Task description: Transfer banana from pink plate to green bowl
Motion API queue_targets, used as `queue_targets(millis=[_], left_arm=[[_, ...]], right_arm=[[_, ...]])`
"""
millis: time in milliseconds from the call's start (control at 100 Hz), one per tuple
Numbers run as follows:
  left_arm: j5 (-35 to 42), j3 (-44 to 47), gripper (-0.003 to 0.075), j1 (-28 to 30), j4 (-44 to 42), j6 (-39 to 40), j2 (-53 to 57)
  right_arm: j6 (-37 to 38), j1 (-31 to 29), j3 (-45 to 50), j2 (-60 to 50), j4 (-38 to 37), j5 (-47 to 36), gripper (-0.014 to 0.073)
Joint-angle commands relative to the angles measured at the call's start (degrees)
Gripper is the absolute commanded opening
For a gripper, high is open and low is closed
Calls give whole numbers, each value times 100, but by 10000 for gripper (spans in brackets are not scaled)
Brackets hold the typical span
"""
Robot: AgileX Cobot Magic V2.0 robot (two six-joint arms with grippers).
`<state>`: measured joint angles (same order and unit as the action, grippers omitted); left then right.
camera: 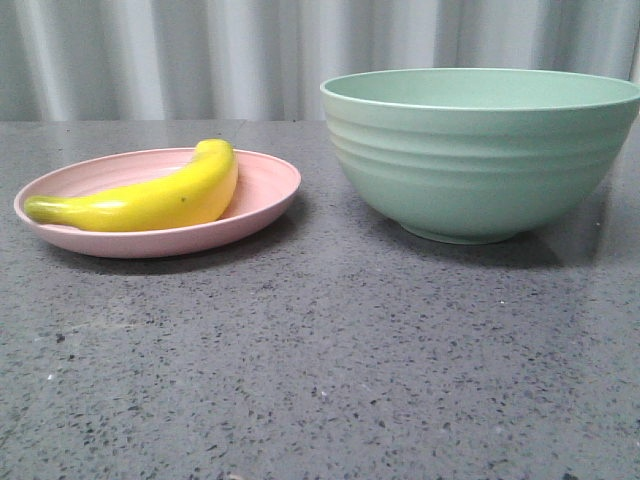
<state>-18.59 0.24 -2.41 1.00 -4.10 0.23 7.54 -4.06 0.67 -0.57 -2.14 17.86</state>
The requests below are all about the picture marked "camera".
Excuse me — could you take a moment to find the green bowl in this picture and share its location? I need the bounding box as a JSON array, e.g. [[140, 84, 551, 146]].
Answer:
[[321, 68, 639, 244]]

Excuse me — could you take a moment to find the yellow banana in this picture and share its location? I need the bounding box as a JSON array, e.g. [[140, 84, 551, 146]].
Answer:
[[23, 139, 239, 232]]

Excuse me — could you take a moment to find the pink plate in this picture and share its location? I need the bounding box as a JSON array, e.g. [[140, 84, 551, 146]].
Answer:
[[14, 147, 301, 258]]

